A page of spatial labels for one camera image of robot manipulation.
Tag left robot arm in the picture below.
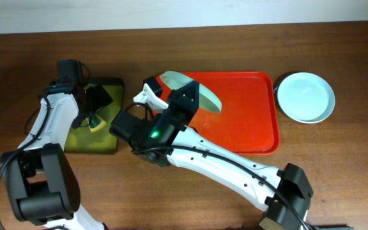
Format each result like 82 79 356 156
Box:
0 59 106 229

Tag light green plate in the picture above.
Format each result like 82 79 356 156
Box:
160 71 222 114

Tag red plastic tray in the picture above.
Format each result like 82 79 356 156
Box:
184 71 280 155

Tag black tray with yellow liquid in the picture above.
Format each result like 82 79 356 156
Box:
65 77 124 155

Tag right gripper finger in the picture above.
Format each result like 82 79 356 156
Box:
169 80 200 112
143 76 163 96

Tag green and yellow sponge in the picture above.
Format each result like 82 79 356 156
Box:
88 115 107 133

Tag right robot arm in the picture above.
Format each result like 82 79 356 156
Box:
109 77 313 229

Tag light blue plate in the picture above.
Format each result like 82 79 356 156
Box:
275 72 335 124

